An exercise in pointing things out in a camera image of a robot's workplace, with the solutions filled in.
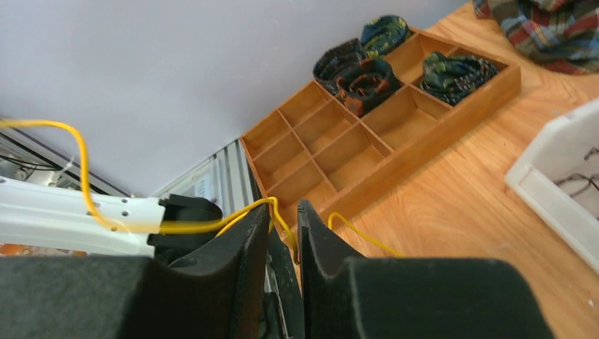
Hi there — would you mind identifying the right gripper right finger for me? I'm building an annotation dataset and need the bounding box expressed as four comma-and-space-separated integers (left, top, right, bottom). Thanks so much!
297, 200, 554, 338

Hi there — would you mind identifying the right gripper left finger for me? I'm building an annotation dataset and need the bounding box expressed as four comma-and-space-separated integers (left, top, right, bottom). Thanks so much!
1, 206, 271, 338

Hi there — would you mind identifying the cable pile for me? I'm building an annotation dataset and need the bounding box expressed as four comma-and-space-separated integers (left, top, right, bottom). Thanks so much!
0, 119, 406, 266

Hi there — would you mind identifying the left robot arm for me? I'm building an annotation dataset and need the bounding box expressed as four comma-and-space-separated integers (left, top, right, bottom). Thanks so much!
1, 177, 223, 265

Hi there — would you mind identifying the wooden divided tray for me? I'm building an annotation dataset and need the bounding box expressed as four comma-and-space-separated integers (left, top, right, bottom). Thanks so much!
240, 30, 521, 228

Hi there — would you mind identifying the white plastic bin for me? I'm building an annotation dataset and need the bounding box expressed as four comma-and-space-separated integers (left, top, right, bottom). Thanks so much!
505, 100, 598, 271

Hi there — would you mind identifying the plaid cloth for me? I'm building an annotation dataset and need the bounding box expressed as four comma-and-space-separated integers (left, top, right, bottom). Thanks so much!
472, 0, 598, 75

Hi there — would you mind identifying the aluminium front rail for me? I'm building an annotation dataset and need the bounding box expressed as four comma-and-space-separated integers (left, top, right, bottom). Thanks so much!
1, 129, 260, 216

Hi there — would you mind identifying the dark cable bundle in tray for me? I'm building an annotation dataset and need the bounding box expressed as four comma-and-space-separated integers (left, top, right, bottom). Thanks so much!
335, 56, 403, 118

